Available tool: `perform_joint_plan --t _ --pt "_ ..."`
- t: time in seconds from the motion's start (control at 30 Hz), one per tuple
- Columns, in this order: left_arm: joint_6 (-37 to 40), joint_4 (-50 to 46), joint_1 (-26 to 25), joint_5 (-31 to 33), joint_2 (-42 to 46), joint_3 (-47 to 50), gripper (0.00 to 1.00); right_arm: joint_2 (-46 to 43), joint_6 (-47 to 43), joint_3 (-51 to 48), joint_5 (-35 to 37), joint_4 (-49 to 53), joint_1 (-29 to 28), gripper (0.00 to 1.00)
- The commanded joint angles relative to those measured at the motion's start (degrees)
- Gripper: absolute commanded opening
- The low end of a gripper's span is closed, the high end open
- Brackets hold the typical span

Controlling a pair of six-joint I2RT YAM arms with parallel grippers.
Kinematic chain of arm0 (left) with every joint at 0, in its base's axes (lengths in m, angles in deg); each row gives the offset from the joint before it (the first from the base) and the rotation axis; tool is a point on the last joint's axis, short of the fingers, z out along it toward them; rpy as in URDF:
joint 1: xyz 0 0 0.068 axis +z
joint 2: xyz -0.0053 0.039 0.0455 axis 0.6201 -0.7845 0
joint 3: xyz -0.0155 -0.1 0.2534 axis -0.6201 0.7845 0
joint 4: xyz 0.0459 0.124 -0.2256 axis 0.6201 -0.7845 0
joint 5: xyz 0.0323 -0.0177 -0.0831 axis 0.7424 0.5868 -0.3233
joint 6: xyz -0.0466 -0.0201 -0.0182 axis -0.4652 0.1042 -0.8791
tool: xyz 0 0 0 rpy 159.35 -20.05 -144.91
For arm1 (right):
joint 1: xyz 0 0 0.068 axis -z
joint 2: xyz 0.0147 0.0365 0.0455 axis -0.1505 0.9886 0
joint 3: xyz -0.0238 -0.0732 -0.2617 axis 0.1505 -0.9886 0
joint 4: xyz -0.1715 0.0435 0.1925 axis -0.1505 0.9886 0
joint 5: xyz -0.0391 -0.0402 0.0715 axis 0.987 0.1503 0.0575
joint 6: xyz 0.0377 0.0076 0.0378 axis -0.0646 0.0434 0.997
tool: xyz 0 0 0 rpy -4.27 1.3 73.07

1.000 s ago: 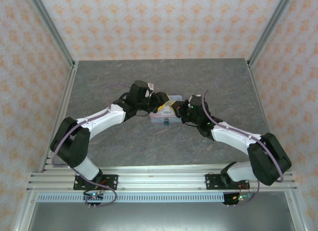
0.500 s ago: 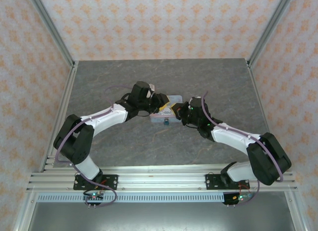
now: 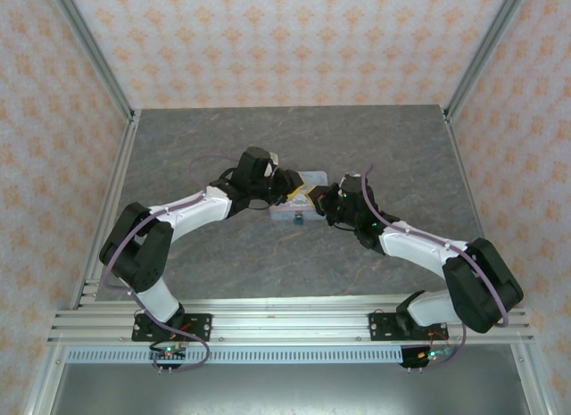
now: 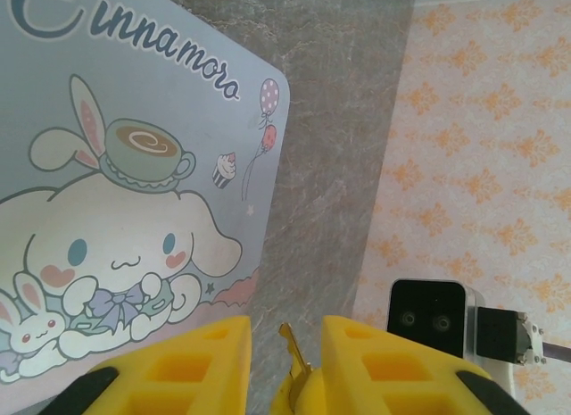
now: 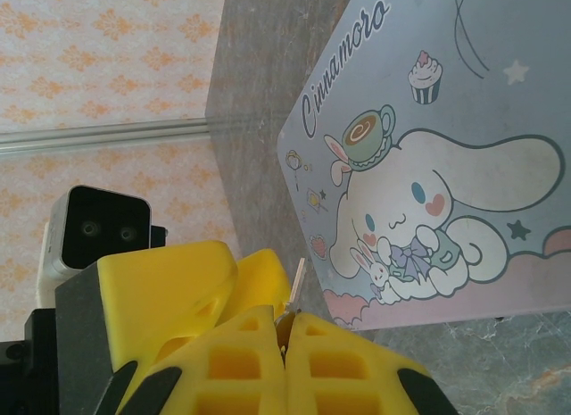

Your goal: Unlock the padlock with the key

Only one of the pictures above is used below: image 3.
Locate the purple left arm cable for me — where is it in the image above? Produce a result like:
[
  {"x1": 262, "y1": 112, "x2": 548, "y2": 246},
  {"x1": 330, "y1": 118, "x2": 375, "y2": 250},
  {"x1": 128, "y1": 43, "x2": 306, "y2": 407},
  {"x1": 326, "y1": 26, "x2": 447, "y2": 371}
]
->
[{"x1": 101, "y1": 154, "x2": 243, "y2": 374}]

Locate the cartoon print tin box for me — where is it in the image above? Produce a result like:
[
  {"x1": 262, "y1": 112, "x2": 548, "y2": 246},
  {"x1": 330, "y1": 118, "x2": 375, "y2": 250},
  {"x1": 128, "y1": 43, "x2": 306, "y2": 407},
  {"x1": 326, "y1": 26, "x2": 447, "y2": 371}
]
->
[{"x1": 269, "y1": 170, "x2": 330, "y2": 222}]

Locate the small circuit board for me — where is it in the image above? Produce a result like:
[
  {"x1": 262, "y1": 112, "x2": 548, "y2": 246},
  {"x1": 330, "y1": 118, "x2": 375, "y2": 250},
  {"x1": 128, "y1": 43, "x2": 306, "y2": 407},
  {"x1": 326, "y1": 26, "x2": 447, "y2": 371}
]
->
[
  {"x1": 401, "y1": 345, "x2": 457, "y2": 370},
  {"x1": 149, "y1": 343, "x2": 189, "y2": 372}
]

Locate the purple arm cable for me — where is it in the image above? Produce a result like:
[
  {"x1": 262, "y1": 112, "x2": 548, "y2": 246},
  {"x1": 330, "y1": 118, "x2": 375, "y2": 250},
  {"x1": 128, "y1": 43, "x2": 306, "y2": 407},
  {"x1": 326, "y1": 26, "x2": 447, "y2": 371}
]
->
[
  {"x1": 361, "y1": 163, "x2": 514, "y2": 372},
  {"x1": 101, "y1": 154, "x2": 243, "y2": 374}
]

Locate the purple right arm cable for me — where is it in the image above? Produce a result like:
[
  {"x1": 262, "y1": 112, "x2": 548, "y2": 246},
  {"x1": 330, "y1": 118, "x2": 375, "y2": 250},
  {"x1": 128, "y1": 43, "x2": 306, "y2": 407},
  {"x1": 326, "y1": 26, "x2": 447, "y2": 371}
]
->
[{"x1": 361, "y1": 163, "x2": 514, "y2": 372}]

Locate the aluminium side rail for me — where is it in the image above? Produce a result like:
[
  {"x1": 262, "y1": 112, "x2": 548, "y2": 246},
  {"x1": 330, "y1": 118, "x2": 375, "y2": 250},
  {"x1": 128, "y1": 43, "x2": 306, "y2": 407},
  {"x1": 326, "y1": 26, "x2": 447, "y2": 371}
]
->
[
  {"x1": 443, "y1": 107, "x2": 510, "y2": 309},
  {"x1": 70, "y1": 110, "x2": 143, "y2": 310}
]

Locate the aluminium frame post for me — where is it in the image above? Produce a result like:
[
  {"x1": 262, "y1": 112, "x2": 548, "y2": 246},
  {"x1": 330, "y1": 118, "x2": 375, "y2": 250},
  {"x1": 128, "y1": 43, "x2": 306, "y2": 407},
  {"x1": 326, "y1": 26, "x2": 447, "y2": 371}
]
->
[
  {"x1": 46, "y1": 0, "x2": 137, "y2": 122},
  {"x1": 443, "y1": 0, "x2": 533, "y2": 122}
]

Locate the slotted grey cable duct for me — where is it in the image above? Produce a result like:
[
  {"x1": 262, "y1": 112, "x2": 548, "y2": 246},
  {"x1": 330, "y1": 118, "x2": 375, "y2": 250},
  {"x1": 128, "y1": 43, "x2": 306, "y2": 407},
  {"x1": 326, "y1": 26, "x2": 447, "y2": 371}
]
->
[{"x1": 66, "y1": 345, "x2": 447, "y2": 365}]

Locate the grey metal sheet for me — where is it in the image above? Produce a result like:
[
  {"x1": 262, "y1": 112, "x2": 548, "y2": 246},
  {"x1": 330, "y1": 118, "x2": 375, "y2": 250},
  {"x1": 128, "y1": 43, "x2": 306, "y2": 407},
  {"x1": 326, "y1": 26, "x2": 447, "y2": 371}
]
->
[{"x1": 47, "y1": 361, "x2": 528, "y2": 415}]

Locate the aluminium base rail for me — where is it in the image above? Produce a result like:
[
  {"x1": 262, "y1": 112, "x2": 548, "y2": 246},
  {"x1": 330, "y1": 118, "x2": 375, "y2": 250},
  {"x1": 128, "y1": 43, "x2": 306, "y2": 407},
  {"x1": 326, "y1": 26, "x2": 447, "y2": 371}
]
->
[{"x1": 46, "y1": 297, "x2": 535, "y2": 345}]

